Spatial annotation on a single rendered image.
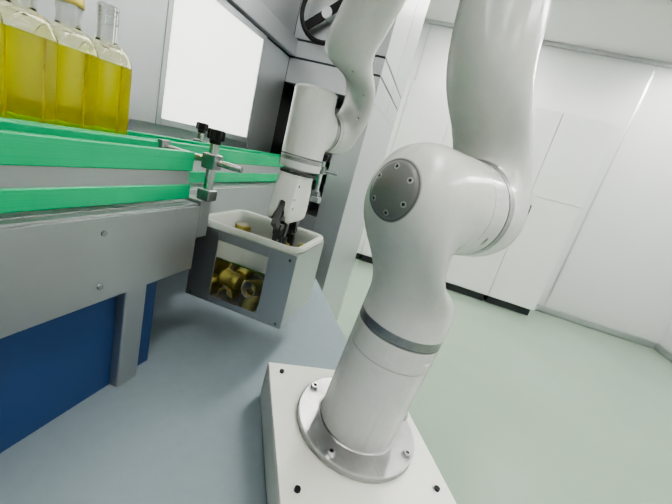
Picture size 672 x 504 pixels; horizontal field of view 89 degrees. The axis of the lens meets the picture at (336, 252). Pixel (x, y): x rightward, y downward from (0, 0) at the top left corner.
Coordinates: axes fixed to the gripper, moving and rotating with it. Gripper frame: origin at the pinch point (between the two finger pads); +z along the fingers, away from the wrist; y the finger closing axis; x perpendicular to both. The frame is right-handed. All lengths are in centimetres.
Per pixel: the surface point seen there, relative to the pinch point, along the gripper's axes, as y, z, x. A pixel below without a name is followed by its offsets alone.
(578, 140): -348, -95, 146
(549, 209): -349, -23, 147
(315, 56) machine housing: -71, -54, -32
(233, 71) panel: -31, -36, -39
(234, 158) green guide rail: -12.0, -13.2, -22.3
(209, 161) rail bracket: 14.1, -14.0, -10.8
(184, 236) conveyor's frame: 18.1, -0.9, -10.6
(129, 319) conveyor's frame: 27.8, 11.3, -10.9
